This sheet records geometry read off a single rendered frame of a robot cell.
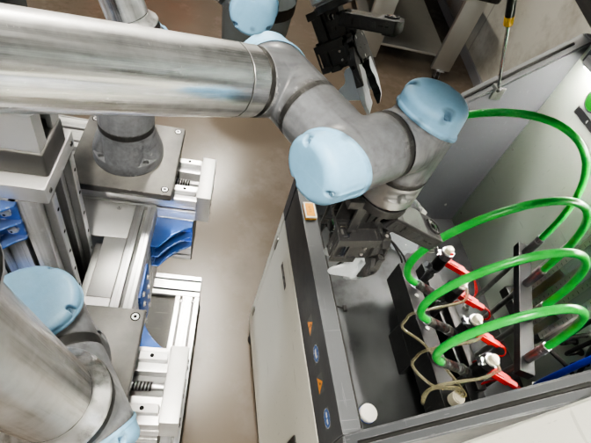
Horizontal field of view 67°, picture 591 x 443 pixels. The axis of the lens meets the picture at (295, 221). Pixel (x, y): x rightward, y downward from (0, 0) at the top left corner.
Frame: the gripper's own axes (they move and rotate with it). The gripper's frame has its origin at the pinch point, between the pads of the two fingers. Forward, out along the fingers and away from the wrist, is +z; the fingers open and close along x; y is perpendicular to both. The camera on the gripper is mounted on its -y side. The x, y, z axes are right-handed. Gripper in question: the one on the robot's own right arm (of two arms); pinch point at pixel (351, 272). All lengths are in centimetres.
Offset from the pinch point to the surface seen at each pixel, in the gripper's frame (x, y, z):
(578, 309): 12.6, -29.9, -9.9
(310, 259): -19.6, -3.0, 26.9
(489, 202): -36, -57, 22
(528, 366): 13.8, -36.2, 11.5
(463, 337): 12.4, -15.5, -1.0
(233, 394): -18, 4, 122
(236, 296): -60, 1, 122
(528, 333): 7.3, -39.7, 11.5
